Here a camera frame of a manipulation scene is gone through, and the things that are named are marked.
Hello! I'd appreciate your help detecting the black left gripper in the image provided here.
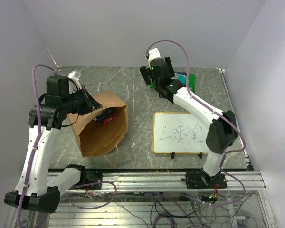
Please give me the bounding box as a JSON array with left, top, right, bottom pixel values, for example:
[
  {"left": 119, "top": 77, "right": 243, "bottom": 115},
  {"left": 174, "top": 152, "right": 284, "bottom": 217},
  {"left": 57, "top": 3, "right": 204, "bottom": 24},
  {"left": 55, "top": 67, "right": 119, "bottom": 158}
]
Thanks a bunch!
[{"left": 62, "top": 85, "right": 103, "bottom": 115}]

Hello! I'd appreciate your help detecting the brown paper bag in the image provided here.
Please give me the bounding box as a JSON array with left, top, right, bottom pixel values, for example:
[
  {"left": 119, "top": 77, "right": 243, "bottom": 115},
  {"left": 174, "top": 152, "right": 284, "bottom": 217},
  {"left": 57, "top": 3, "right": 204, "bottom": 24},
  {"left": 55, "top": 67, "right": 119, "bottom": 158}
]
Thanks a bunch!
[{"left": 68, "top": 91, "right": 128, "bottom": 157}]

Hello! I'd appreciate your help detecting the green Chiuba chips bag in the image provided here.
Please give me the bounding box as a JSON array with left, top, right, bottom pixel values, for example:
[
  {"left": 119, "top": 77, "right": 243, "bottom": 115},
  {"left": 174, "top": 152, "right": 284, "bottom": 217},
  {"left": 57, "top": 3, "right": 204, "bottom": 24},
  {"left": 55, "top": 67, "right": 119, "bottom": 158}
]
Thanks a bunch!
[{"left": 149, "top": 74, "right": 196, "bottom": 93}]

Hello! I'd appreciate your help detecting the green POES snack packet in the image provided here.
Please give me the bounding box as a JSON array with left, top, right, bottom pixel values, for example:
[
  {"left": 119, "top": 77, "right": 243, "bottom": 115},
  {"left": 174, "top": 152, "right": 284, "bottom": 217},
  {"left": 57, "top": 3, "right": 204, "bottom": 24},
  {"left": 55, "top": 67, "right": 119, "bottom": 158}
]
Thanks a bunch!
[{"left": 174, "top": 72, "right": 186, "bottom": 84}]

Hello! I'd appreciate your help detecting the red snack packet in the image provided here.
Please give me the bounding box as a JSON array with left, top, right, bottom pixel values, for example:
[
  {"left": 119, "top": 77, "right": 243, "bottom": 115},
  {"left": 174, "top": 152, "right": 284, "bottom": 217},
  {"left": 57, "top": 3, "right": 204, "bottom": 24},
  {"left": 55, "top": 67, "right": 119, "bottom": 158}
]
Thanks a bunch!
[{"left": 102, "top": 114, "right": 116, "bottom": 126}]

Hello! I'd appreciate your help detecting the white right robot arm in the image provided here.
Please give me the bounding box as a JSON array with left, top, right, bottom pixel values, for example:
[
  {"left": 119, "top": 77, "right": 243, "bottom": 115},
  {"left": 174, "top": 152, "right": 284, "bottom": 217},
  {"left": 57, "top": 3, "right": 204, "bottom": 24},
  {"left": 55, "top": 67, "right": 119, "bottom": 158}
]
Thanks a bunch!
[{"left": 140, "top": 56, "right": 238, "bottom": 188}]

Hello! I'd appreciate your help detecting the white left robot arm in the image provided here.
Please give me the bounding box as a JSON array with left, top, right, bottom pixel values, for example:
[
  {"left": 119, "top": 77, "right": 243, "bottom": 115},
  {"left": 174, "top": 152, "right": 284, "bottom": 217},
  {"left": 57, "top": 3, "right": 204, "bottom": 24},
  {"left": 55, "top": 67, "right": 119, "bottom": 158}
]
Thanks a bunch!
[{"left": 4, "top": 75, "right": 102, "bottom": 213}]

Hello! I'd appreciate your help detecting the white dry-erase board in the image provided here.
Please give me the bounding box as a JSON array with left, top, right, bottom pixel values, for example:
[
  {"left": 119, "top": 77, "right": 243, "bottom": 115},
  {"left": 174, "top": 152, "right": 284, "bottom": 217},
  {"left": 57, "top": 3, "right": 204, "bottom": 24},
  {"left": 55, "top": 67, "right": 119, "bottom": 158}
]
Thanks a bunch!
[{"left": 152, "top": 112, "right": 209, "bottom": 154}]

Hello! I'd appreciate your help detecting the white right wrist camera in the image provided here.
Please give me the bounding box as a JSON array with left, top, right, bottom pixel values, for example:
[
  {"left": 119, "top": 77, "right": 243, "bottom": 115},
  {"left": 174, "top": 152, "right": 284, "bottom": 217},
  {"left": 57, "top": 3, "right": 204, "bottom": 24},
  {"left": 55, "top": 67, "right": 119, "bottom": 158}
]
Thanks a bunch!
[{"left": 146, "top": 48, "right": 161, "bottom": 68}]

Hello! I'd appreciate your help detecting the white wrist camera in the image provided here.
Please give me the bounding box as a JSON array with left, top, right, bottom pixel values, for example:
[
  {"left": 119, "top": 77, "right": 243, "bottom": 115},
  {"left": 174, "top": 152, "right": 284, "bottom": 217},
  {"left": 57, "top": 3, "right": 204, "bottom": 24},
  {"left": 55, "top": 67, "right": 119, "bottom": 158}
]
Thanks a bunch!
[
  {"left": 146, "top": 48, "right": 161, "bottom": 68},
  {"left": 67, "top": 70, "right": 81, "bottom": 88}
]

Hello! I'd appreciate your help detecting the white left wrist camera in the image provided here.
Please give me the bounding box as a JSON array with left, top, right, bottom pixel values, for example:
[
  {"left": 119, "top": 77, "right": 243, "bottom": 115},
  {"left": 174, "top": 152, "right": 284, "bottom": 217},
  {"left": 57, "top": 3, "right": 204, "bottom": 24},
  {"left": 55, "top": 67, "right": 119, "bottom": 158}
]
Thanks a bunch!
[{"left": 67, "top": 70, "right": 81, "bottom": 88}]

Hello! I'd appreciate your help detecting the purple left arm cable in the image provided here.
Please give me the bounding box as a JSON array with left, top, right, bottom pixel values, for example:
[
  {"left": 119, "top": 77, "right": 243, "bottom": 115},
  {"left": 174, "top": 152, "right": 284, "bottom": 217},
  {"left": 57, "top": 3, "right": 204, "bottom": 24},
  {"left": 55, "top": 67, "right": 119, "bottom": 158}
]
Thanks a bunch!
[{"left": 16, "top": 64, "right": 62, "bottom": 228}]

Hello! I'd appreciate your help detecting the aluminium mounting rail frame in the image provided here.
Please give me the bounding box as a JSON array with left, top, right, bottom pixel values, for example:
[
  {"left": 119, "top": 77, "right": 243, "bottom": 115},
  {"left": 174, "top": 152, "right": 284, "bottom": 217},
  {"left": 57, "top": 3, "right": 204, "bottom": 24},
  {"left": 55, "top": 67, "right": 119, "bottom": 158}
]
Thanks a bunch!
[{"left": 20, "top": 168, "right": 277, "bottom": 228}]

